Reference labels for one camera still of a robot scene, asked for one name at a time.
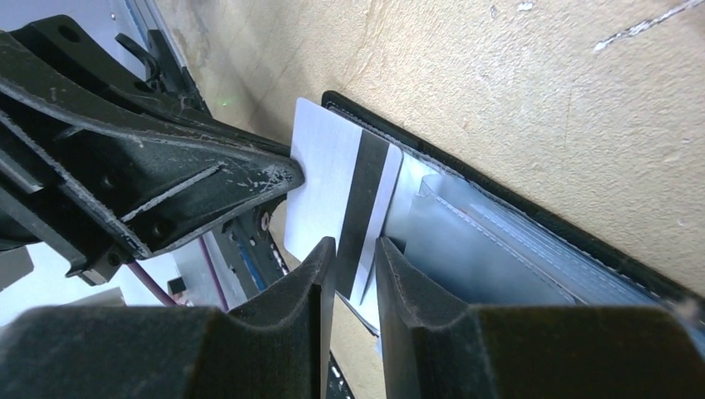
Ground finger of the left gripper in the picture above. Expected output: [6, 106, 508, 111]
[0, 32, 306, 288]
[9, 15, 289, 156]

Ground black leather card holder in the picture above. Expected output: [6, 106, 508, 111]
[321, 90, 704, 349]

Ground white card black stripe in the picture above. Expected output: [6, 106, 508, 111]
[284, 98, 403, 306]

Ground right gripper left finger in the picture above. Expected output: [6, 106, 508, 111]
[1, 237, 336, 398]

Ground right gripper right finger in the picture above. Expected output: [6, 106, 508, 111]
[375, 238, 704, 398]

